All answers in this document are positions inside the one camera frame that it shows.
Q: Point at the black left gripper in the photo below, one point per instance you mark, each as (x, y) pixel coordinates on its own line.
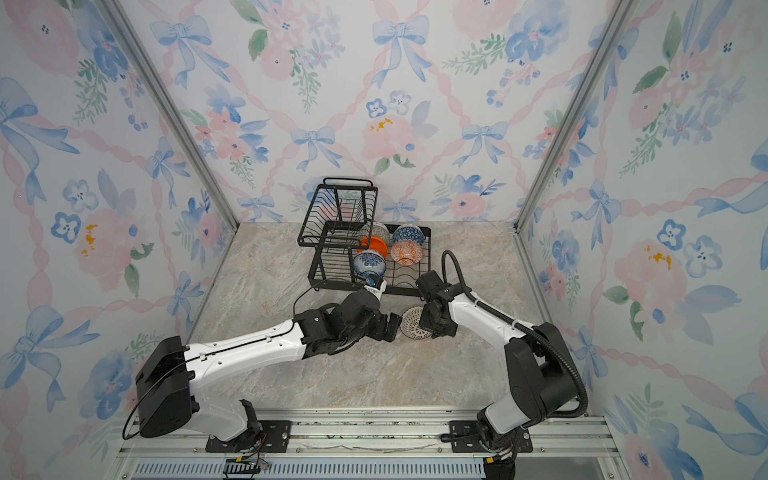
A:
(382, 333)

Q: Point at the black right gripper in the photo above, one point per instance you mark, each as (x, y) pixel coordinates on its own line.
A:
(425, 325)

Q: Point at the white brown lattice bowl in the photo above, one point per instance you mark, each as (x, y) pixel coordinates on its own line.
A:
(410, 324)

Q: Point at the blue floral ceramic bowl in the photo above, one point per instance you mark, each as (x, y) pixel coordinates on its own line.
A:
(369, 265)

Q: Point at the red patterned ceramic bowl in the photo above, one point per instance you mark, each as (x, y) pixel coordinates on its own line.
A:
(406, 253)

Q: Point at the orange plastic bowl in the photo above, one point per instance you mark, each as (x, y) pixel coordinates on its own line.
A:
(374, 243)

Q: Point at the black wire dish rack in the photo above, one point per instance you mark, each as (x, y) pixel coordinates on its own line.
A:
(335, 222)

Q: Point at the green patterned ceramic bowl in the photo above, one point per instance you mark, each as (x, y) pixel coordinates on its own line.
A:
(379, 230)

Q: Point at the blue geometric patterned bowl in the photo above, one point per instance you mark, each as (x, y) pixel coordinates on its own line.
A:
(409, 232)

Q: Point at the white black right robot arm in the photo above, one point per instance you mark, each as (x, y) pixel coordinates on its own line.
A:
(543, 381)

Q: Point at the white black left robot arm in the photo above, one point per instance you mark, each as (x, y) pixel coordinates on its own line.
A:
(172, 384)

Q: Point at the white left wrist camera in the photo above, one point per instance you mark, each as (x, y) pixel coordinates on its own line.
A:
(376, 285)

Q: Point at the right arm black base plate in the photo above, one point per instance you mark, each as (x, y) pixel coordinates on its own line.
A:
(475, 437)

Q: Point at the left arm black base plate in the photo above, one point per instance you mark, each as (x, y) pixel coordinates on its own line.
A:
(270, 436)

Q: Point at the aluminium front rail frame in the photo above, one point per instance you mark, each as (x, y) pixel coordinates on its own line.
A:
(379, 443)

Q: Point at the right aluminium corner post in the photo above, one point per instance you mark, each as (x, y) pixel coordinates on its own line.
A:
(615, 27)

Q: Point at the aluminium corner post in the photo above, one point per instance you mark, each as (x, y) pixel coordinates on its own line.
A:
(615, 27)
(116, 17)

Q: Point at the left aluminium corner post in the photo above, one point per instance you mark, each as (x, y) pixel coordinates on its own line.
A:
(116, 17)

